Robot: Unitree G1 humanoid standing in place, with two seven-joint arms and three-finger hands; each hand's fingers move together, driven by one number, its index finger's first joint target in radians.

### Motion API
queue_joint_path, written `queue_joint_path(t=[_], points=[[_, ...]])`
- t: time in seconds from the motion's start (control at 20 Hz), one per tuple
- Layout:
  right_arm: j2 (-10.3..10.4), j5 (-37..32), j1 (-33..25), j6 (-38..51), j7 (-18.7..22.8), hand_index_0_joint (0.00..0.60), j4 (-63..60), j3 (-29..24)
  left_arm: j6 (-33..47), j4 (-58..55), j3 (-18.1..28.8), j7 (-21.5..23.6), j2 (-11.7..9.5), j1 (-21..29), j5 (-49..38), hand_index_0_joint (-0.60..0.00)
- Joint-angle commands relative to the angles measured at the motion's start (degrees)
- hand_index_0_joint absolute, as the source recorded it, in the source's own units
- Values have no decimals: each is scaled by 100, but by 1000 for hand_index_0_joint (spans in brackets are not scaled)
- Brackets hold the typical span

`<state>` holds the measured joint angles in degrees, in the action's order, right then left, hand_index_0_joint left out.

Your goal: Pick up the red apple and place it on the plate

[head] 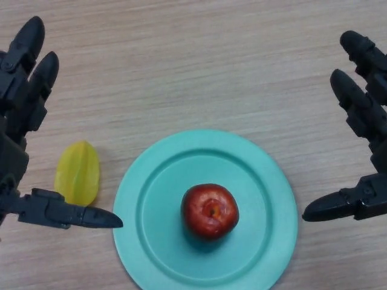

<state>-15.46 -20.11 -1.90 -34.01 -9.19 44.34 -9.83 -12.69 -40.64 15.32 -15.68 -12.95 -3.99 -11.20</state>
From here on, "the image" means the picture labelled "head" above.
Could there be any red apple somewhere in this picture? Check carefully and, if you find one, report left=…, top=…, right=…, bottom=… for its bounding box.
left=180, top=182, right=240, bottom=242

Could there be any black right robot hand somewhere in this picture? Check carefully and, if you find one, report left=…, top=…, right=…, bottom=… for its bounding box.
left=302, top=30, right=387, bottom=224

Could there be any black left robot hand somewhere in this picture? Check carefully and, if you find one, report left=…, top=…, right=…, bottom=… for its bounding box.
left=0, top=16, right=124, bottom=231

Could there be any yellow starfruit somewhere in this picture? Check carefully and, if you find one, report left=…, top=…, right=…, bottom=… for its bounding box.
left=54, top=140, right=101, bottom=208

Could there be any green round plate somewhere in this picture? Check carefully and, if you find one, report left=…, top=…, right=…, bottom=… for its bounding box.
left=112, top=129, right=299, bottom=290

